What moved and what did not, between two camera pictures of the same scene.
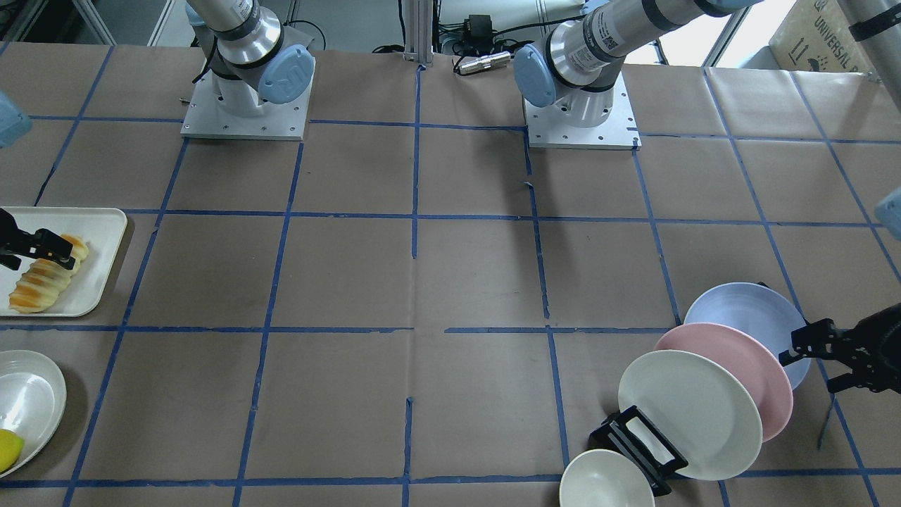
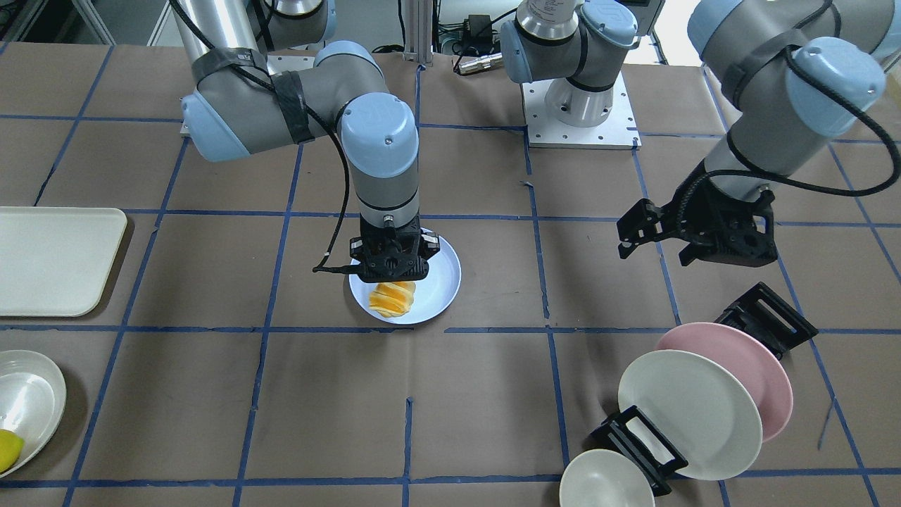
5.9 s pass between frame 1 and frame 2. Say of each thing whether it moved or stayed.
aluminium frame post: stayed
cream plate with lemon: stayed
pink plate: stayed
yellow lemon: stayed
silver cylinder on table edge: stayed
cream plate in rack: stayed
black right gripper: moved
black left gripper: moved
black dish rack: stayed
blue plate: moved
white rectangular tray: stayed
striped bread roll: moved
